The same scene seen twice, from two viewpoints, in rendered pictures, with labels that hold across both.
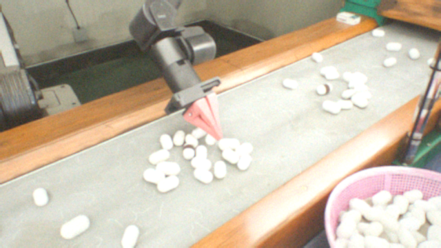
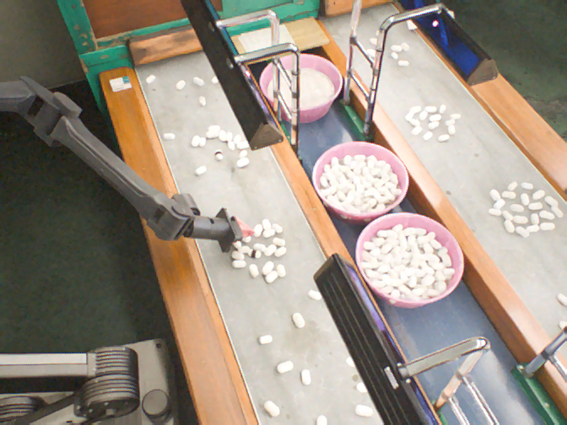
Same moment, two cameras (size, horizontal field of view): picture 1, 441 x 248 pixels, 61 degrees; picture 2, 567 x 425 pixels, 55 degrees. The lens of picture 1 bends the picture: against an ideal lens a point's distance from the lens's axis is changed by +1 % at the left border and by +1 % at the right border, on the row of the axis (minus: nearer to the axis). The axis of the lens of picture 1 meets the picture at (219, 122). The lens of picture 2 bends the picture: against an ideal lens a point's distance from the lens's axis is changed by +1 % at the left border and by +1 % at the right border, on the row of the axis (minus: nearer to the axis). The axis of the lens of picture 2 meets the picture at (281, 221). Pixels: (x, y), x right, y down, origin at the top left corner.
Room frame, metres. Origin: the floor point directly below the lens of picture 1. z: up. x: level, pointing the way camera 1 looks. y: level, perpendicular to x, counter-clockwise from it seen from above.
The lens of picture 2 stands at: (0.18, 0.72, 1.94)
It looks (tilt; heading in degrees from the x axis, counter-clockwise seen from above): 55 degrees down; 291
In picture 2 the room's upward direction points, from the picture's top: 2 degrees counter-clockwise
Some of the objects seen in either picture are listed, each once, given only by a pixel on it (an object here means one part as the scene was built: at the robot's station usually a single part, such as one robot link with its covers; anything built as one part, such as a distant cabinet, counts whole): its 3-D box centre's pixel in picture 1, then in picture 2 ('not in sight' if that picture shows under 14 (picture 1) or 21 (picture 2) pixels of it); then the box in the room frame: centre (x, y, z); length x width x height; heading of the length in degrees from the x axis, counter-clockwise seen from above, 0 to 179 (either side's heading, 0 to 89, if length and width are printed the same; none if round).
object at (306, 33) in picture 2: not in sight; (277, 40); (0.74, -0.77, 0.77); 0.33 x 0.15 x 0.01; 40
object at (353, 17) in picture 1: (348, 18); (121, 83); (1.15, -0.40, 0.77); 0.06 x 0.04 x 0.02; 40
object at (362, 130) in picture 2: not in sight; (386, 64); (0.33, -0.60, 0.90); 0.20 x 0.19 x 0.45; 130
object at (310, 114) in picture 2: not in sight; (300, 91); (0.60, -0.61, 0.72); 0.27 x 0.27 x 0.10
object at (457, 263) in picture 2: not in sight; (406, 265); (0.13, -0.06, 0.72); 0.27 x 0.27 x 0.10
